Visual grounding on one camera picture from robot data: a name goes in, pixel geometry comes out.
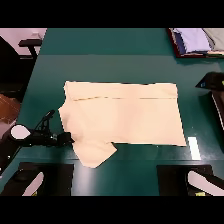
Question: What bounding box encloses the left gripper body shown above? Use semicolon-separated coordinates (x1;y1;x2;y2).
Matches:
55;131;75;147

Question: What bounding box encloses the cream T-shirt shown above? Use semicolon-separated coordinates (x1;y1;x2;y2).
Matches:
57;80;188;169

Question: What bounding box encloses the dark red garment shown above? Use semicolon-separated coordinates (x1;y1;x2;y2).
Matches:
166;28;224;60

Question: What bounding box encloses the lavender garment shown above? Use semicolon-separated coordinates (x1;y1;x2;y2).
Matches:
172;28;213;55

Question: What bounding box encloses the grey garment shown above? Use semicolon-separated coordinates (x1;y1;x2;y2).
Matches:
203;28;224;53

